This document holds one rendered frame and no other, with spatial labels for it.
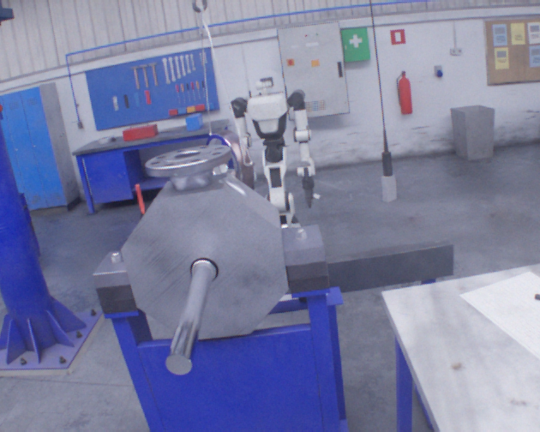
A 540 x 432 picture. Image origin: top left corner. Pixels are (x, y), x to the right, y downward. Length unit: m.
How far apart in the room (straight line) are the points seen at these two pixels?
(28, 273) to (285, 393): 2.10
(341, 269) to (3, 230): 2.15
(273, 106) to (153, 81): 3.57
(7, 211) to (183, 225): 1.97
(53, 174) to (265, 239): 5.75
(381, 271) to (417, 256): 0.16
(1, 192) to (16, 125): 3.95
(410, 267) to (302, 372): 0.61
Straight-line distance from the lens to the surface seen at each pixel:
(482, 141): 6.65
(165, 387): 1.77
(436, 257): 1.98
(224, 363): 1.67
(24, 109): 7.02
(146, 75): 6.76
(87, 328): 3.62
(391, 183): 2.37
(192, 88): 6.63
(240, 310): 1.52
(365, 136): 6.76
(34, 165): 7.09
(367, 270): 1.92
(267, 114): 3.41
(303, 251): 1.44
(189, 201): 1.39
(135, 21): 6.92
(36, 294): 3.41
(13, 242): 3.28
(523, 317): 1.52
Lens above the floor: 1.68
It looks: 18 degrees down
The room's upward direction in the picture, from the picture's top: 8 degrees counter-clockwise
